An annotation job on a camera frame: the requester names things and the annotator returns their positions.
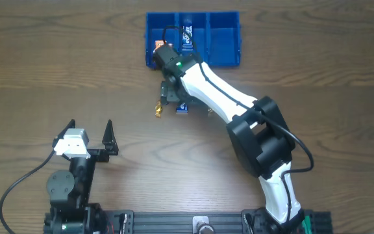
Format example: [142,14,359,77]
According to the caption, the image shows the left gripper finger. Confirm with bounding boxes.
[51,118,77,148]
[101,119,120,157]

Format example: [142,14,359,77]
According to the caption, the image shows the black cable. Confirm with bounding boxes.
[0,149,56,234]
[162,25,315,178]

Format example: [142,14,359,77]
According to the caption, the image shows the blue candy pack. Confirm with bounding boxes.
[175,102,190,115]
[181,25,194,51]

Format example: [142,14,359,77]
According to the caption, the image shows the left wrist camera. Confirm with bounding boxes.
[53,127,90,159]

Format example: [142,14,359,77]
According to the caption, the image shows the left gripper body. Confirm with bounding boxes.
[86,148,111,164]

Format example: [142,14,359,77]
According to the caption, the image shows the mounting rail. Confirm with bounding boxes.
[104,209,333,234]

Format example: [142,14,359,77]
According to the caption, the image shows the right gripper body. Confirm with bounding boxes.
[166,84,190,105]

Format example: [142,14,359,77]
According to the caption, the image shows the blue tray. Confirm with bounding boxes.
[145,11,242,69]

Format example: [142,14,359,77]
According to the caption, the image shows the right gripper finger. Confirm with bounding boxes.
[159,81,171,106]

